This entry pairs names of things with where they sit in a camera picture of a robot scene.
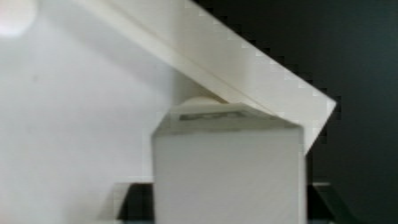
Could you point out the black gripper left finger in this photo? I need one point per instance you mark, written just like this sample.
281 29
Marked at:
137 207

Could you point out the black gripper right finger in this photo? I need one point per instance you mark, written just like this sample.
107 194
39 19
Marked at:
327 209

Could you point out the white table leg with tag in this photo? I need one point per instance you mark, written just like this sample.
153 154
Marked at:
228 166

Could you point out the white square tabletop part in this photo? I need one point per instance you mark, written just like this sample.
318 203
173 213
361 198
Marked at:
105 61

